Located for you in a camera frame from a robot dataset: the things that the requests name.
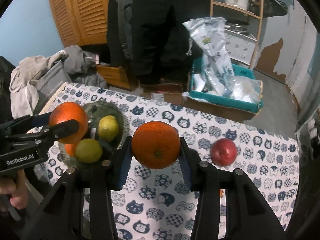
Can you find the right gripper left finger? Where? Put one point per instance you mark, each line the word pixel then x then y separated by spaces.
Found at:
pixel 60 215

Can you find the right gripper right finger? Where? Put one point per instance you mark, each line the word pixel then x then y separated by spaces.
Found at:
pixel 249 216

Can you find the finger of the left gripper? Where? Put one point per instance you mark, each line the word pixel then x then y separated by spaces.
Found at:
pixel 64 132
pixel 24 124

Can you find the orange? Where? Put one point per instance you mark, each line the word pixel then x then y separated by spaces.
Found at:
pixel 70 149
pixel 156 145
pixel 67 111

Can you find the yellow lemon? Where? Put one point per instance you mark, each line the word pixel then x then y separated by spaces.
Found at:
pixel 108 128
pixel 88 151

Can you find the large red apple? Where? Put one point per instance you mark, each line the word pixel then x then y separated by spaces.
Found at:
pixel 223 152

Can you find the person's left hand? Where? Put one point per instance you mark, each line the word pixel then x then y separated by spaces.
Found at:
pixel 17 190

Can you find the orange in bowl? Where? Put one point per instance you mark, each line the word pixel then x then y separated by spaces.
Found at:
pixel 70 149

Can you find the beige towel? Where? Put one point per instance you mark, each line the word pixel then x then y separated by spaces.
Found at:
pixel 23 94

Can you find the green glass bowl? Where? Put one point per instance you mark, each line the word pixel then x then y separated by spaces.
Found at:
pixel 95 111

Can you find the grey laundry bag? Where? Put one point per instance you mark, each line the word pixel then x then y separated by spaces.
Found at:
pixel 49 83

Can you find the grey jacket pile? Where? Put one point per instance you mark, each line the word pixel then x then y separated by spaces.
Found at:
pixel 80 66

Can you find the wooden drawer box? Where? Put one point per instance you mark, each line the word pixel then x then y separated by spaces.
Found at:
pixel 114 76

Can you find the cat pattern tablecloth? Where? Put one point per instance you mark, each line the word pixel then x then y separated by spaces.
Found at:
pixel 146 169

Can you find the shoe rack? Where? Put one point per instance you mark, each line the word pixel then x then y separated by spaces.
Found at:
pixel 307 134

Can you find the small cardboard box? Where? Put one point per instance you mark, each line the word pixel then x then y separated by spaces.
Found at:
pixel 167 92

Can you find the wooden louvered cabinet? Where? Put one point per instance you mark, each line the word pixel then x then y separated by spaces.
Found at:
pixel 80 22

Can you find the teal lined cardboard box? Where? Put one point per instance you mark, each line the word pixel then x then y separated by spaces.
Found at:
pixel 222 101

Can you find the clear plastic bag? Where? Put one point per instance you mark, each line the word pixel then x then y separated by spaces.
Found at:
pixel 244 89

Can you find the hanging dark coats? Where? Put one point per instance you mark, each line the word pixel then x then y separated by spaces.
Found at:
pixel 149 38

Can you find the white patterned plastic bag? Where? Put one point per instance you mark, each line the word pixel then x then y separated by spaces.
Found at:
pixel 216 70

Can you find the white patterned storage box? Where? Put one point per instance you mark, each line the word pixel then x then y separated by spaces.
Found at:
pixel 240 47

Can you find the metal steamer pot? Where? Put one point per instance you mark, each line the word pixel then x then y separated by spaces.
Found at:
pixel 237 26

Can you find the wooden shelf rack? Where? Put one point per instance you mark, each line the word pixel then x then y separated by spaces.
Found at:
pixel 253 16

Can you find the white cooking pot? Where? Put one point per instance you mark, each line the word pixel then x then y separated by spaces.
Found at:
pixel 242 4

